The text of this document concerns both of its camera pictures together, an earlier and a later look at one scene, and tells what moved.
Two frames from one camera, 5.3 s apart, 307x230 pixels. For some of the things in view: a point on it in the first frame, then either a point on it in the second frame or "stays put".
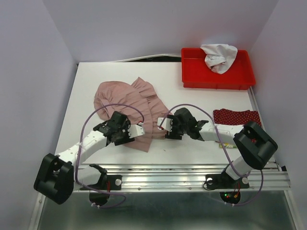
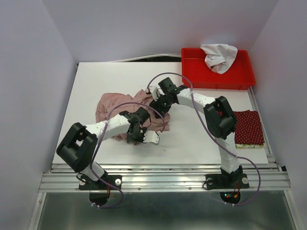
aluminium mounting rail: x=183 y=178 stays put
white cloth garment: x=219 y=57 stays put
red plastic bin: x=195 y=73 stays put
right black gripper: x=172 y=134 → x=156 y=105
